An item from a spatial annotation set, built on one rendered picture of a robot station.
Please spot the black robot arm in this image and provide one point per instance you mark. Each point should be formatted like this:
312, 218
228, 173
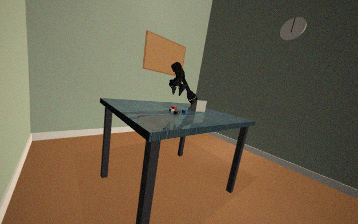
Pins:
179, 72

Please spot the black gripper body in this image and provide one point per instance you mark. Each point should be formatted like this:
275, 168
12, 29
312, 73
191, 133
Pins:
180, 83

